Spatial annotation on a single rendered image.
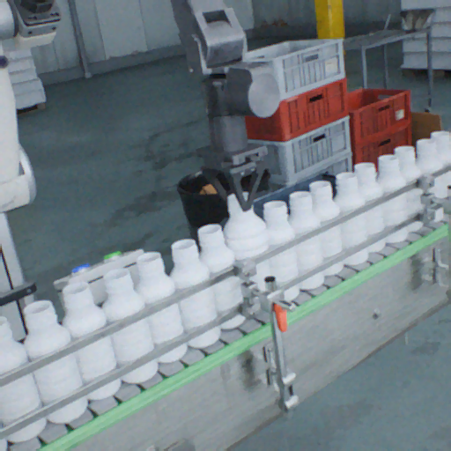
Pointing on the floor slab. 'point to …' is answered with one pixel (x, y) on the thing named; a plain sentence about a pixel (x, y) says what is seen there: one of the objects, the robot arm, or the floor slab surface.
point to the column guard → (329, 19)
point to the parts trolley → (386, 56)
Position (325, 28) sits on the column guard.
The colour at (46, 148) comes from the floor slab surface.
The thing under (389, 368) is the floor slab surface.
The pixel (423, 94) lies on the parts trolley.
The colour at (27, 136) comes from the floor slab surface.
